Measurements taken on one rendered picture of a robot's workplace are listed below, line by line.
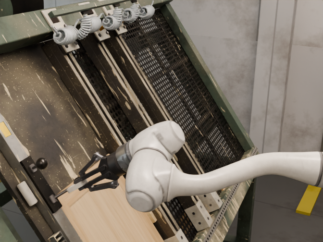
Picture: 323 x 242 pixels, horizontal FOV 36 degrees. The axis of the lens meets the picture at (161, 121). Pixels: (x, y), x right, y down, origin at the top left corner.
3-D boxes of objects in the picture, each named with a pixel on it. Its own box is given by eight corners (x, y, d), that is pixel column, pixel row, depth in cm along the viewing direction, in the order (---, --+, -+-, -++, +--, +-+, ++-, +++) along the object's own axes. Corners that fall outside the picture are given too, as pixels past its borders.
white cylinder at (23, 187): (14, 187, 161) (28, 207, 162) (20, 183, 160) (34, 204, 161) (20, 183, 164) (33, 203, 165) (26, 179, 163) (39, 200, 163)
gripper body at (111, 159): (111, 153, 149) (89, 165, 153) (126, 177, 150) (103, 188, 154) (121, 144, 156) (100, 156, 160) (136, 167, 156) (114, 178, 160)
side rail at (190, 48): (237, 155, 338) (251, 148, 333) (152, 13, 329) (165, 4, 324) (240, 151, 345) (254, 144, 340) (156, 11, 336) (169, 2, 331)
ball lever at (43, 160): (30, 176, 164) (42, 171, 153) (23, 166, 164) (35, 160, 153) (39, 170, 166) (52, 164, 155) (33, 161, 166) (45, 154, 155)
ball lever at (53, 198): (51, 207, 164) (86, 185, 164) (45, 197, 163) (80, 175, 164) (53, 204, 167) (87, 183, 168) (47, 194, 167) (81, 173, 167)
